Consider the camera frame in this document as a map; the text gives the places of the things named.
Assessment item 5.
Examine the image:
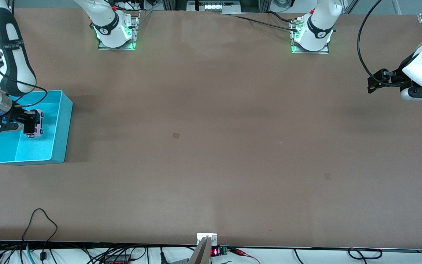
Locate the flat black cable loop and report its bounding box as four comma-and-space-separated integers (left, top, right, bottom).
347, 248, 383, 260

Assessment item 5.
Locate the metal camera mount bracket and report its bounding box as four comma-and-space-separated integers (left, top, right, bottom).
188, 233, 218, 264

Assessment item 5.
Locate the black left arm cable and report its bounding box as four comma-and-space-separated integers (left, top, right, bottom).
356, 0, 395, 88

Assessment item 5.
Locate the long black table cable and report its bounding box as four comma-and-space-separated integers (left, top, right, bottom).
229, 14, 300, 33

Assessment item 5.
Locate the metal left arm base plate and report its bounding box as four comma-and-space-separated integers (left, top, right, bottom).
290, 18, 330, 55

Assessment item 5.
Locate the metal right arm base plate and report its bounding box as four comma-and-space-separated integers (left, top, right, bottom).
97, 10, 140, 51

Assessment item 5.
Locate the grey equipment box with light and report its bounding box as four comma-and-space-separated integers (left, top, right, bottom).
186, 0, 241, 14

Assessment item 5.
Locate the thin black looped cable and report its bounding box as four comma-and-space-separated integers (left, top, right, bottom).
21, 208, 58, 261

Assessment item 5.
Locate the turquoise plastic bin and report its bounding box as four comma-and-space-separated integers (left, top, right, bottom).
0, 90, 74, 165

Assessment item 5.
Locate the short black curved cable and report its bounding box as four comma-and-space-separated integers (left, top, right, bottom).
266, 11, 300, 25

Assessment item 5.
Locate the red clip lead wire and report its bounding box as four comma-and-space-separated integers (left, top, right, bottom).
229, 247, 261, 264

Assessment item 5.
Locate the pink jeep toy black roof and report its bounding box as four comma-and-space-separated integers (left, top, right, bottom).
23, 109, 45, 139

